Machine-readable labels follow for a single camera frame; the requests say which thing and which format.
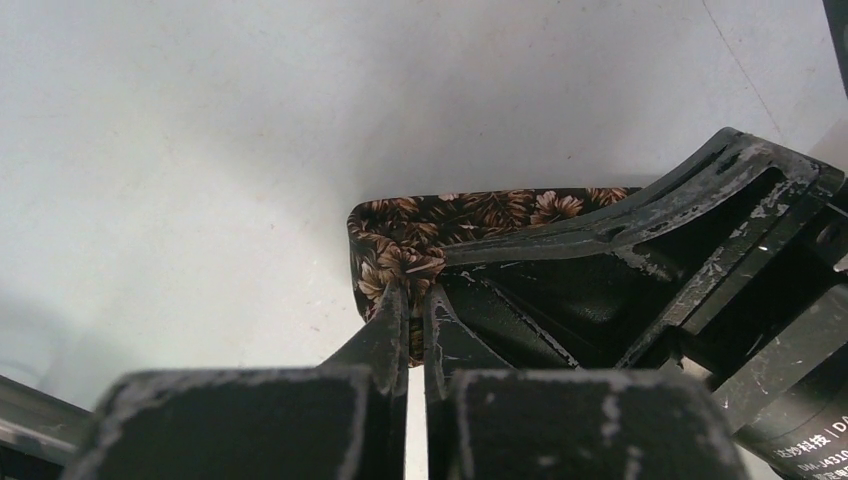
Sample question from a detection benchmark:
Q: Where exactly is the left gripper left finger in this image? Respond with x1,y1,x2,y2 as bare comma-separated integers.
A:
321,280,410,397

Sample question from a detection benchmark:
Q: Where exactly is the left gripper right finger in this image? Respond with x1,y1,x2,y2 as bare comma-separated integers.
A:
423,285,514,405

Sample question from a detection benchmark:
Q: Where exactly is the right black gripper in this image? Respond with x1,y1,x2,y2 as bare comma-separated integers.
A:
439,128,847,479

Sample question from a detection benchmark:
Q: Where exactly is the brown floral tie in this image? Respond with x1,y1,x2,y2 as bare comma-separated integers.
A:
346,187,636,374

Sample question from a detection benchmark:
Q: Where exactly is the aluminium frame rail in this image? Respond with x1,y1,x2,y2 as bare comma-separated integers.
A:
1,376,91,466

